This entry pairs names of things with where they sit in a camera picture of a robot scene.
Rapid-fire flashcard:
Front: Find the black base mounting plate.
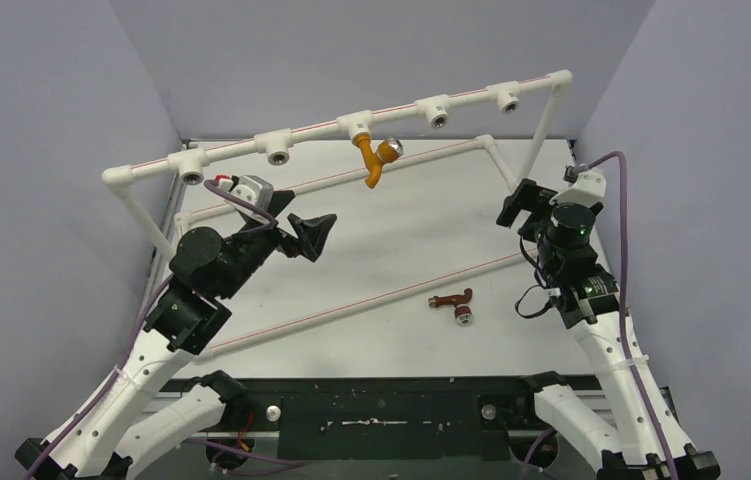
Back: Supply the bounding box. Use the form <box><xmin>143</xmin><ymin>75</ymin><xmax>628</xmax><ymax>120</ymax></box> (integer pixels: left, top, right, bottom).
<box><xmin>200</xmin><ymin>376</ymin><xmax>547</xmax><ymax>461</ymax></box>

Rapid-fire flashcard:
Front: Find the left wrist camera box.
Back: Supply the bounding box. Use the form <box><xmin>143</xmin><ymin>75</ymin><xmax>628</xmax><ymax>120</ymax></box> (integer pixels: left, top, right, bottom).
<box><xmin>215</xmin><ymin>175</ymin><xmax>274</xmax><ymax>210</ymax></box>

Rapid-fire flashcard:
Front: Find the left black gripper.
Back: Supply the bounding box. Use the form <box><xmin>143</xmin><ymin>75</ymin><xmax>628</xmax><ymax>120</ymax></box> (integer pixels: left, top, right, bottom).
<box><xmin>217</xmin><ymin>191</ymin><xmax>336</xmax><ymax>300</ymax></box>

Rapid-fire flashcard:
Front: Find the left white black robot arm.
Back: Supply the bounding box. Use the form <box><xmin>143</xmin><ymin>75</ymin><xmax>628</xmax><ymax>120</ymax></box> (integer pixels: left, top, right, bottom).
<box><xmin>15</xmin><ymin>190</ymin><xmax>337</xmax><ymax>479</ymax></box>

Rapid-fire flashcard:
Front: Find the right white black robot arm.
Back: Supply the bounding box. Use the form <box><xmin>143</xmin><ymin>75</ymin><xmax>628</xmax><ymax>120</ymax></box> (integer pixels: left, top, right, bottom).
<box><xmin>496</xmin><ymin>179</ymin><xmax>721</xmax><ymax>479</ymax></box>

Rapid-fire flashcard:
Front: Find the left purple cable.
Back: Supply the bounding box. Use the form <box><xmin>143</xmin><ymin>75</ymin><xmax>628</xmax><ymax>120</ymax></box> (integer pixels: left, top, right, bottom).
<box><xmin>22</xmin><ymin>178</ymin><xmax>280</xmax><ymax>480</ymax></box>

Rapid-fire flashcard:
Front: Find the red-brown water faucet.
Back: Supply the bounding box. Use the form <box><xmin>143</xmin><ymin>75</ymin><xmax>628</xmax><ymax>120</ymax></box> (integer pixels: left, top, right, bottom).
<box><xmin>428</xmin><ymin>288</ymin><xmax>474</xmax><ymax>326</ymax></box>

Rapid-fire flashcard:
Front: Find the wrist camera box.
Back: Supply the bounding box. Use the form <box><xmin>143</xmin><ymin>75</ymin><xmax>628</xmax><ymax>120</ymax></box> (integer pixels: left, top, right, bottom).
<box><xmin>215</xmin><ymin>175</ymin><xmax>274</xmax><ymax>210</ymax></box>
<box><xmin>549</xmin><ymin>166</ymin><xmax>607</xmax><ymax>208</ymax></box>

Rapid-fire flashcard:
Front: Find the white pipe frame with tees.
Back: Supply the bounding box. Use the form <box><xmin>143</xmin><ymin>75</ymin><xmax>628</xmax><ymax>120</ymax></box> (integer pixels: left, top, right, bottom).
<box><xmin>101</xmin><ymin>69</ymin><xmax>574</xmax><ymax>364</ymax></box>

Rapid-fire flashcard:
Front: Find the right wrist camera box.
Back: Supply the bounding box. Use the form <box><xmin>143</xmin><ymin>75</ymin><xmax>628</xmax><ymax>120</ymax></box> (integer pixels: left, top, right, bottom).
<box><xmin>549</xmin><ymin>166</ymin><xmax>607</xmax><ymax>208</ymax></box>

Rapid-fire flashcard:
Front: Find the orange water faucet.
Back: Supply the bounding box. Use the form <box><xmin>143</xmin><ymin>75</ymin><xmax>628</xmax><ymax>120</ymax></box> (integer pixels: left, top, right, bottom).
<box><xmin>352</xmin><ymin>133</ymin><xmax>404</xmax><ymax>189</ymax></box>

